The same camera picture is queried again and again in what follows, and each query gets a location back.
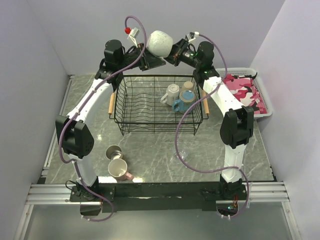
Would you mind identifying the pink camouflage cloth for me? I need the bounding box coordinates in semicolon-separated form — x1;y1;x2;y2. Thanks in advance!
223;73;267;114

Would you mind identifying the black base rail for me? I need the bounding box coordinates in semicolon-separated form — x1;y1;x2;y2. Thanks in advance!
69;180;248;214

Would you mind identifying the beige mug white inside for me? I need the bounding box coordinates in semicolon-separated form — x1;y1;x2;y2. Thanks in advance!
146;30;173;58

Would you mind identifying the pink mug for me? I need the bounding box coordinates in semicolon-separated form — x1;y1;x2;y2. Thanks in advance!
108;158;134;181

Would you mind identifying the aluminium frame rail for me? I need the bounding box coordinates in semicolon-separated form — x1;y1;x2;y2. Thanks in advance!
13;184;101;240

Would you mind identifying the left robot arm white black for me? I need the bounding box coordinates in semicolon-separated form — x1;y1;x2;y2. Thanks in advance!
55;36;173;201

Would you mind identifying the white faceted mug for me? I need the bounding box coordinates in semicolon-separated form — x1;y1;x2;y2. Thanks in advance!
160;83;180;106

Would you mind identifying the black wire dish rack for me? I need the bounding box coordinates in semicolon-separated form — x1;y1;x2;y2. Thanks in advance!
108;74;204;134

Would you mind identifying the beige handleless cup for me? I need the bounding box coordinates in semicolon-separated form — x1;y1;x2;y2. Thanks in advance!
181;81;195;92

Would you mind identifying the white plastic basket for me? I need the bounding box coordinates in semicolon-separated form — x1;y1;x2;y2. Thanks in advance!
223;67;273;119

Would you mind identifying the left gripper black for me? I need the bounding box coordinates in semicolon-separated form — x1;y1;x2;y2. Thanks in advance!
118;42;167;72

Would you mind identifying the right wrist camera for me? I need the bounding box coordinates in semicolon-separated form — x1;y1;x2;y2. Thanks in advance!
185;31;200;43

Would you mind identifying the blue butterfly mug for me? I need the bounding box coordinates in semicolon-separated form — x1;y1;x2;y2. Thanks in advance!
171;90;196;113

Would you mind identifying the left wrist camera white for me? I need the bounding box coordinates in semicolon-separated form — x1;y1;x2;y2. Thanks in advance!
124;27;140;48

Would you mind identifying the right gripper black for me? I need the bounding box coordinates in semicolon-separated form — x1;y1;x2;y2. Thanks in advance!
155;39;200;70

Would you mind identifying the steel cup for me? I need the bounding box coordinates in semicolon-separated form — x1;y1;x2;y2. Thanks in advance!
105;145;123;161

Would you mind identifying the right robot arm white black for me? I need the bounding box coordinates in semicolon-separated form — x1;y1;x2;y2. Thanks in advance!
184;36;254;200

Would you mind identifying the clear glass cup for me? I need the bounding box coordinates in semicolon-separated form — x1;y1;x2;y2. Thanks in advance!
172;143;189;160

